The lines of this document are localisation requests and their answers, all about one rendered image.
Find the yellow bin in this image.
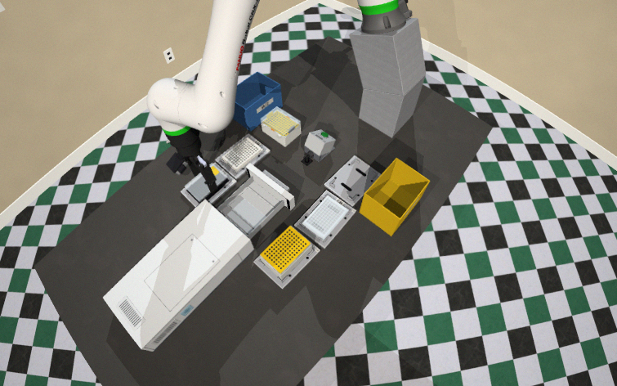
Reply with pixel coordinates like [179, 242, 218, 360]
[360, 158, 430, 236]

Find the blue box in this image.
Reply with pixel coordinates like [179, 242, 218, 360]
[233, 71, 283, 132]

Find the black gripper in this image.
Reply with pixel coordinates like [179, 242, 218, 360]
[176, 137, 218, 193]

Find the yellow plate with grid of dark holes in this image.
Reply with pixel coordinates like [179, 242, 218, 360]
[260, 226, 312, 280]

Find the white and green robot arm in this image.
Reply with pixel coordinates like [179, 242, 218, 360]
[146, 0, 413, 148]

